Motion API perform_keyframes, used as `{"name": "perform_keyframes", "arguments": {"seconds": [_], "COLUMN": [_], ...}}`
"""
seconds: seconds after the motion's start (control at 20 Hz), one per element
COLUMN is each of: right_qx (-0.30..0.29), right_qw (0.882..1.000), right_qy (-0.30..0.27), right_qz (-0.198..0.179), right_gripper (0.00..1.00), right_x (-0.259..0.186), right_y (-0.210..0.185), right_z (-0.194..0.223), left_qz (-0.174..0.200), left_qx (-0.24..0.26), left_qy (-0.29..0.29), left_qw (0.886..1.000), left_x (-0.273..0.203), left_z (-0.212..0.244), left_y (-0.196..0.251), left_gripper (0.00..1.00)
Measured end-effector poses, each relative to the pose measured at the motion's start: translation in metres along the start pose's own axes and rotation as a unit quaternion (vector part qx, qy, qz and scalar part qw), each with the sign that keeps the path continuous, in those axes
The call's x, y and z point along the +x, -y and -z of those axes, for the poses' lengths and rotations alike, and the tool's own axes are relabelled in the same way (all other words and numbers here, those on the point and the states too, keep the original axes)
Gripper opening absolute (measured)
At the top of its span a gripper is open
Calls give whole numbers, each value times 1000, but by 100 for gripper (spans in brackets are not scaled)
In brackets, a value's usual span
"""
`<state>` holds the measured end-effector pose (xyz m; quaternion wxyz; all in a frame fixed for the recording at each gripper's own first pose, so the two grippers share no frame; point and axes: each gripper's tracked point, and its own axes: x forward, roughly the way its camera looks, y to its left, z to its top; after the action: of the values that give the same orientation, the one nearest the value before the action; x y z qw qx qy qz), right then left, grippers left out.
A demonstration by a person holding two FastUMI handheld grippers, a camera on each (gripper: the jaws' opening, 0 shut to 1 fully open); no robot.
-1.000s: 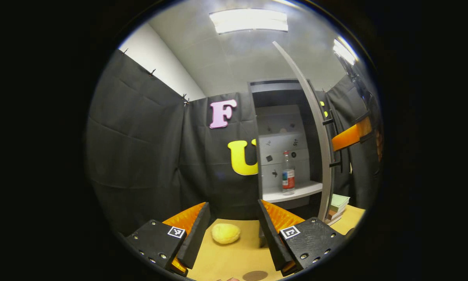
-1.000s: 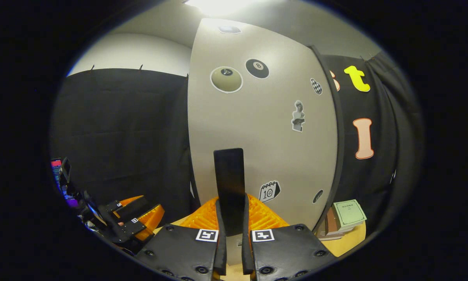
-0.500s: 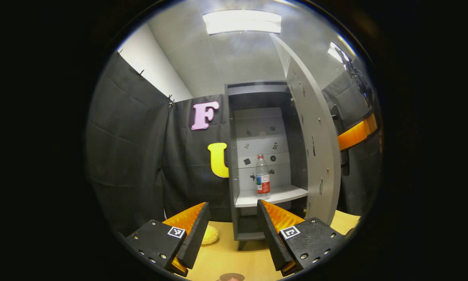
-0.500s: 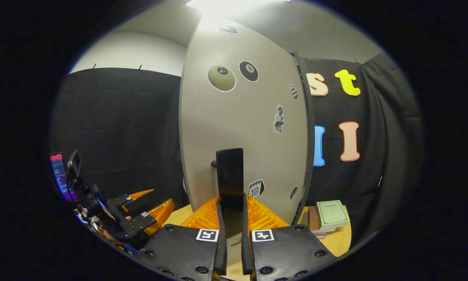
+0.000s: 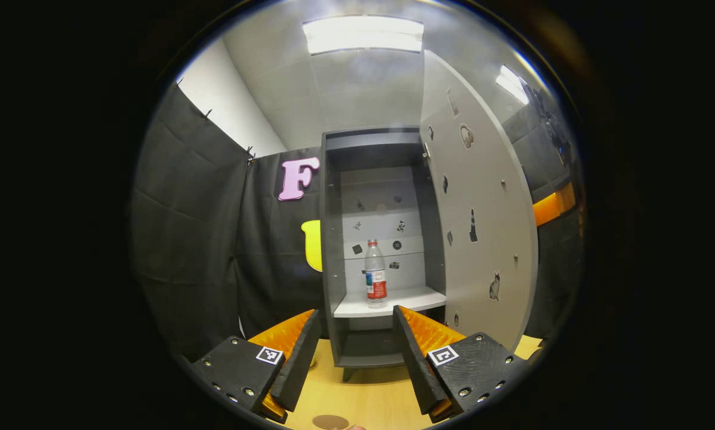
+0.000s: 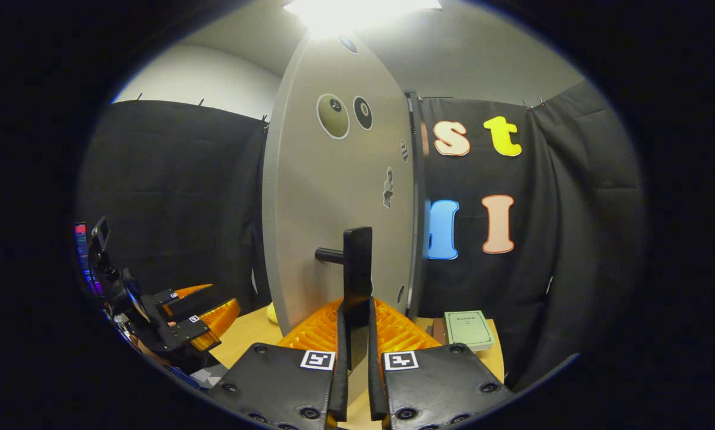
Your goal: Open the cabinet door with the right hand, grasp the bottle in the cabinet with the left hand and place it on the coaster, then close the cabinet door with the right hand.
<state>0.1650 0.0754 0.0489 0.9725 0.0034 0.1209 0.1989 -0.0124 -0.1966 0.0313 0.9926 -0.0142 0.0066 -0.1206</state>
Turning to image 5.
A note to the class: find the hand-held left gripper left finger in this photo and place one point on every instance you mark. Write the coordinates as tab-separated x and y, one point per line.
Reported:
302	364

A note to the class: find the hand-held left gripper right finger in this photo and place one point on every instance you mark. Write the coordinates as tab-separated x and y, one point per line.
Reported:
414	370

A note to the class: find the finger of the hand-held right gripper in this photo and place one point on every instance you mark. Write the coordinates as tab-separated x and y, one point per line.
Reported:
551	206

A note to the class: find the grey cabinet door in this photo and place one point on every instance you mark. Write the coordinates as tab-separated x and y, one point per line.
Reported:
489	197

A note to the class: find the round brown coaster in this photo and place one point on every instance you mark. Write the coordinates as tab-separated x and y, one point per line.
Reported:
330	422

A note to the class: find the dark grey cabinet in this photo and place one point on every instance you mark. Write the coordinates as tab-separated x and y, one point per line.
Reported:
333	269

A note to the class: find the clear bottle with red label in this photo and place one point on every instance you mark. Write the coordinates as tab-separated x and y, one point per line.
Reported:
375	275

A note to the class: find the white cabinet shelf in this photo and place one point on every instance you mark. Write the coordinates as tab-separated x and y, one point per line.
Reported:
387	301

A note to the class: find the metal door hinge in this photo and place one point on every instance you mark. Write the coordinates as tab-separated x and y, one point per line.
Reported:
427	150

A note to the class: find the small ceiling light panel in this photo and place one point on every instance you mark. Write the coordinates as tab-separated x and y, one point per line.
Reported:
511	83

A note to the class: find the black backdrop cloth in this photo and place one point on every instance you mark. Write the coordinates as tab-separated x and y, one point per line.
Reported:
214	239

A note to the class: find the large ceiling light panel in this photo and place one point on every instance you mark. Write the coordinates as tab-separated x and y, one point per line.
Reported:
363	34

